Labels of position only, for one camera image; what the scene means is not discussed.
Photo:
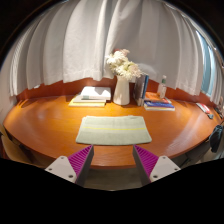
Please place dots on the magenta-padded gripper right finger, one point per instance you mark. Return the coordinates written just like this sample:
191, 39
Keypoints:
161, 168

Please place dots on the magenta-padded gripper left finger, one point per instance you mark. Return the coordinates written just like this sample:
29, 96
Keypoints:
63, 168

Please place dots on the pale green towel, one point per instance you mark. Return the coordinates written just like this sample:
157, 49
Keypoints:
113, 131

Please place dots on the tan chair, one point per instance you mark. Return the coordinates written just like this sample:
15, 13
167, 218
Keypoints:
13, 150

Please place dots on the blue flat book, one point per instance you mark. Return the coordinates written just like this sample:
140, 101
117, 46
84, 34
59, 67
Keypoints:
158, 105

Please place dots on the black bag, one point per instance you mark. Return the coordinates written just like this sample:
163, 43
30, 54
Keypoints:
217, 138

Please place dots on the yellow book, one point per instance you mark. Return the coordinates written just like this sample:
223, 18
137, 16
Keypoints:
85, 104

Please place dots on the small dark object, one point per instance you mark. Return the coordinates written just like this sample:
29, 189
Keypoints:
210, 116

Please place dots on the orange book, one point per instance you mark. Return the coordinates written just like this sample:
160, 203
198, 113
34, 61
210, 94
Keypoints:
152, 96

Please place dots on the red and white booklet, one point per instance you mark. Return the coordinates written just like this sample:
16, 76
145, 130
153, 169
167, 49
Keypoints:
203, 107

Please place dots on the clear plastic bottle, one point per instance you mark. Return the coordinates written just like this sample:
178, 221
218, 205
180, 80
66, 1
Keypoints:
161, 89

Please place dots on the dark grey upright book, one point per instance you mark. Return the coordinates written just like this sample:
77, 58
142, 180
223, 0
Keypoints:
138, 90

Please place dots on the white book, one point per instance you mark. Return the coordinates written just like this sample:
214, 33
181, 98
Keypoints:
96, 92

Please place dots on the blue upright book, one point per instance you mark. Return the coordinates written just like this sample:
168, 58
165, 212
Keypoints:
145, 86

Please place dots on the white ceramic vase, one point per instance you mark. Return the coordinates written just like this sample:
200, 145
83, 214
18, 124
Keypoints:
121, 91

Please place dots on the white flower bouquet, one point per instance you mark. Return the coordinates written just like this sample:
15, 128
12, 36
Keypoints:
124, 66

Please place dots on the window pane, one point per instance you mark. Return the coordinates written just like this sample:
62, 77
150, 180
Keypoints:
206, 63

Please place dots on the white curtain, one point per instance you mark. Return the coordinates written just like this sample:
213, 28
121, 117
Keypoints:
83, 36

